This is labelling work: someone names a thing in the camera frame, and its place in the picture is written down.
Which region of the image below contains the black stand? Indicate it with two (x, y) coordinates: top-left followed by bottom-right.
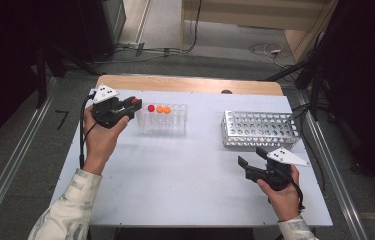
(34, 43), (106, 109)
(263, 33), (329, 121)

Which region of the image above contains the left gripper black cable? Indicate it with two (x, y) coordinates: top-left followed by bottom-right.
(79, 93), (96, 169)

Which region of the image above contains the black cabinet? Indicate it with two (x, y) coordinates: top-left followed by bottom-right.
(76, 0), (127, 64)

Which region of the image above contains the black hanging cable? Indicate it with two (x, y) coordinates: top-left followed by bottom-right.
(188, 0), (203, 53)

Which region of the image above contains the perforated metal test tube rack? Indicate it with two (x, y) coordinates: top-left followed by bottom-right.
(220, 110), (301, 149)

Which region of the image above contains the metal floor rail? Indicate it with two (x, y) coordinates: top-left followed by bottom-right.
(296, 91), (371, 240)
(0, 77), (58, 240)

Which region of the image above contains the orange cap test tube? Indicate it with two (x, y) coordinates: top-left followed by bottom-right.
(163, 105), (172, 130)
(155, 105), (165, 130)

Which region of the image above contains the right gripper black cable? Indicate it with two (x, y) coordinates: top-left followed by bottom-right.
(286, 179), (306, 211)

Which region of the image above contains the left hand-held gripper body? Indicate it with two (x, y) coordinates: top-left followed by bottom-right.
(91, 83), (131, 130)

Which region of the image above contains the person's right hand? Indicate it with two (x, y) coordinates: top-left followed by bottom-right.
(256, 166), (304, 222)

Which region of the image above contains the white floor cable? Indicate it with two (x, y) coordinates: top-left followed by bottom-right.
(248, 42), (293, 69)

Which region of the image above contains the beige wooden furniture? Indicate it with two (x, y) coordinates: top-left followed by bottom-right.
(179, 0), (339, 64)

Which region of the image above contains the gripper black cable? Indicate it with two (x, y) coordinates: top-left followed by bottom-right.
(286, 179), (306, 211)
(79, 93), (96, 169)

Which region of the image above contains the black cable beside table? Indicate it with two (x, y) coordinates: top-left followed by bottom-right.
(291, 103), (328, 193)

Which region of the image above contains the person's left hand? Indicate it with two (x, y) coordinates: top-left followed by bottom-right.
(82, 105), (130, 176)

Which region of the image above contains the grey floor cable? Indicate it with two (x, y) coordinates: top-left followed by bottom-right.
(93, 41), (189, 64)

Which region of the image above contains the wooden table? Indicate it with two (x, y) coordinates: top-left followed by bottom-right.
(94, 74), (284, 97)

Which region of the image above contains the clear acrylic test tube rack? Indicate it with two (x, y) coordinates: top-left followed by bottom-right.
(136, 103), (188, 136)

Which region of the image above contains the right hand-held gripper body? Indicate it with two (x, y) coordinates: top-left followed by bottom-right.
(245, 147), (312, 192)

